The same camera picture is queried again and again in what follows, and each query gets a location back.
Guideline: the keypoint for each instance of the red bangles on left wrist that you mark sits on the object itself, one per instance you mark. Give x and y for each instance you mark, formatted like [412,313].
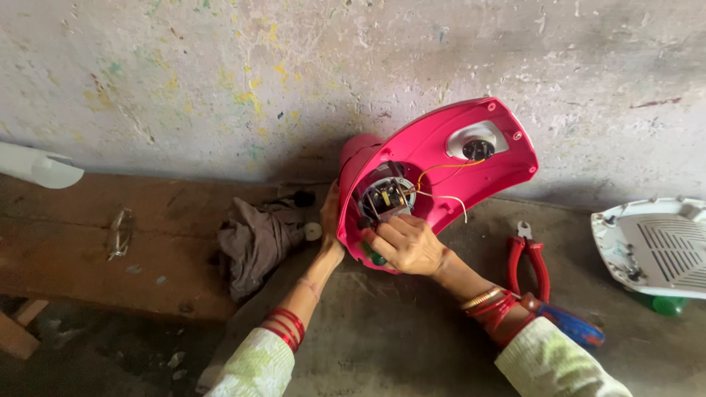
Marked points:
[284,328]

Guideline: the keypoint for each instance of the small white plastic cap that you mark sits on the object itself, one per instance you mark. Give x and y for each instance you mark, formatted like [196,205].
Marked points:
[313,231]

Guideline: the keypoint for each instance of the gold bangle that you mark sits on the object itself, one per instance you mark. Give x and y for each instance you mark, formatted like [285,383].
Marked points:
[481,298]

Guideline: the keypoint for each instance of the black motor coupler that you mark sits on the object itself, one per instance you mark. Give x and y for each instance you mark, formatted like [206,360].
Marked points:
[478,149]

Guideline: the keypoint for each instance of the metal clip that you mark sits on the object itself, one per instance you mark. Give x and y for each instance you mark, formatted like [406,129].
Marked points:
[118,237]

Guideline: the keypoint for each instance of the red bangles on wrist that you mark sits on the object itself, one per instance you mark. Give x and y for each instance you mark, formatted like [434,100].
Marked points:
[284,328]
[496,317]

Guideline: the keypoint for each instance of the brown wooden bench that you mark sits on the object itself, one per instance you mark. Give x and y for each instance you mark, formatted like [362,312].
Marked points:
[165,220]

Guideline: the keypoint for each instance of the metal electric motor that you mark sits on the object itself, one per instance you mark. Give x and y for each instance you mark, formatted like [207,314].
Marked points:
[386,198]

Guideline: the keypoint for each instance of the white vented base cover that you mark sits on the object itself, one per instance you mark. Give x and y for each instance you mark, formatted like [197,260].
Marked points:
[618,259]

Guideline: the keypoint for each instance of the person's left hand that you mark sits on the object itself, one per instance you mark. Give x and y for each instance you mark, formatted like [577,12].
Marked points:
[331,226]

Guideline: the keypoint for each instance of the white plastic housing piece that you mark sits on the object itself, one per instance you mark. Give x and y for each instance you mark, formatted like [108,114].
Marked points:
[38,165]

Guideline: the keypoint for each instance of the black round knob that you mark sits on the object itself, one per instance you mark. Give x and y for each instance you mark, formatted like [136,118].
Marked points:
[303,198]

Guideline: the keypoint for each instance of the pink wrist thread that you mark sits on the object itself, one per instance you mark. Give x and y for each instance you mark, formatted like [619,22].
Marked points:
[309,287]

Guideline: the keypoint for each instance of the person's left fingers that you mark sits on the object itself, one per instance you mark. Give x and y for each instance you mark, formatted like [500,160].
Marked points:
[333,196]

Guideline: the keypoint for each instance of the red bangles on right wrist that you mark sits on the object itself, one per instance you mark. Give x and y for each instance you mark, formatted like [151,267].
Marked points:
[496,317]

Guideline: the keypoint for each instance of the blue and red screwdriver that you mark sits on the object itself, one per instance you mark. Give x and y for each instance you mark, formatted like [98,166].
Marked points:
[573,328]

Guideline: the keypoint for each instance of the brown cloth rag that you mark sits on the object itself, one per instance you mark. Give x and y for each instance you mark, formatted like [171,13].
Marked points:
[253,248]

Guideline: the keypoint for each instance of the person's right hand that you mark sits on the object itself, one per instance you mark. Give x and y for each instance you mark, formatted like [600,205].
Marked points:
[411,248]

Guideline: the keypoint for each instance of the person's right fingers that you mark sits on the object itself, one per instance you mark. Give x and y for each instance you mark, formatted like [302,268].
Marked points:
[389,231]

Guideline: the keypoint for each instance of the green plastic bottle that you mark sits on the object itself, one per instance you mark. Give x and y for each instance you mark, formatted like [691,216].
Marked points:
[667,305]

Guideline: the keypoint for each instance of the wooden block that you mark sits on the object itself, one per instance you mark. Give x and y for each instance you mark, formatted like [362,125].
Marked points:
[16,336]

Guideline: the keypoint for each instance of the pink mixer grinder body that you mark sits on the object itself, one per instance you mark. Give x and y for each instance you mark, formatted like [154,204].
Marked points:
[430,138]

